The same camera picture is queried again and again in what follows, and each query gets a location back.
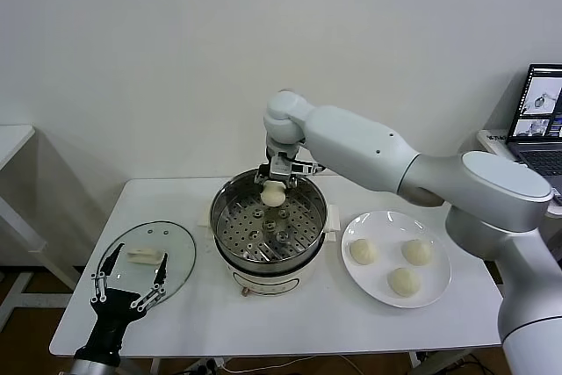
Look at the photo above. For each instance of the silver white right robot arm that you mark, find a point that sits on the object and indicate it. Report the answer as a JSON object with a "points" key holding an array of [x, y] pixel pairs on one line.
{"points": [[351, 142]]}

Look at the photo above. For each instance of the stainless steel steamer basket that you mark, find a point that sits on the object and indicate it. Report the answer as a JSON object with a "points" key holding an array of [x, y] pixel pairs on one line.
{"points": [[298, 221]]}

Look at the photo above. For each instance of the white power strip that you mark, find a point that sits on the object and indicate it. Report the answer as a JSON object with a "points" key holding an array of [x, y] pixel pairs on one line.
{"points": [[206, 365]]}

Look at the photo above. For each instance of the round white plate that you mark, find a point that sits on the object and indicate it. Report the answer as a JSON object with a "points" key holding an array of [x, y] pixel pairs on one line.
{"points": [[364, 280]]}

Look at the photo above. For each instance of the white side table with laptop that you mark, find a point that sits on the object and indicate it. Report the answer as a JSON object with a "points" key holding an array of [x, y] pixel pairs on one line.
{"points": [[494, 142]]}

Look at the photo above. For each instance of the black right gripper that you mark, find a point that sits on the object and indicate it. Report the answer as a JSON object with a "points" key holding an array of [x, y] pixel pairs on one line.
{"points": [[283, 156]]}

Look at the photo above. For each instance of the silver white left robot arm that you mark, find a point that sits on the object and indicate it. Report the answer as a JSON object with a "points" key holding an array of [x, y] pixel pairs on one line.
{"points": [[92, 368]]}

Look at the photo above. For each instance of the empty white side table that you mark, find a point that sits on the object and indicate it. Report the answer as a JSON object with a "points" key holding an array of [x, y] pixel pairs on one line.
{"points": [[17, 138]]}

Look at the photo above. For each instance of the white steamed baozi bun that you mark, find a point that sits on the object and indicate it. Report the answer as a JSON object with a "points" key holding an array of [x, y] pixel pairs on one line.
{"points": [[273, 194], [404, 282], [363, 252], [417, 252]]}

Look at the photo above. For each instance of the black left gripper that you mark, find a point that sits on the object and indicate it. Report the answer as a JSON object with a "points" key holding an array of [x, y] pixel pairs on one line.
{"points": [[110, 318]]}

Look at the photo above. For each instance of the round glass pot lid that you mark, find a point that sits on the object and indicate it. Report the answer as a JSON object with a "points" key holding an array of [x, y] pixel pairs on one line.
{"points": [[175, 243]]}

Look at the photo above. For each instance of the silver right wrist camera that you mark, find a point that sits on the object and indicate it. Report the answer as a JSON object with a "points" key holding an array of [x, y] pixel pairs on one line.
{"points": [[283, 168]]}

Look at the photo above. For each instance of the grey open laptop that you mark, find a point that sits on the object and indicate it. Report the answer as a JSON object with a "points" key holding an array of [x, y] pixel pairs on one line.
{"points": [[542, 98]]}

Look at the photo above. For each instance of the white table leg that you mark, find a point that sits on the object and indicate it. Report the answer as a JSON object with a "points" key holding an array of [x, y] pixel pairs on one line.
{"points": [[412, 362], [156, 367]]}

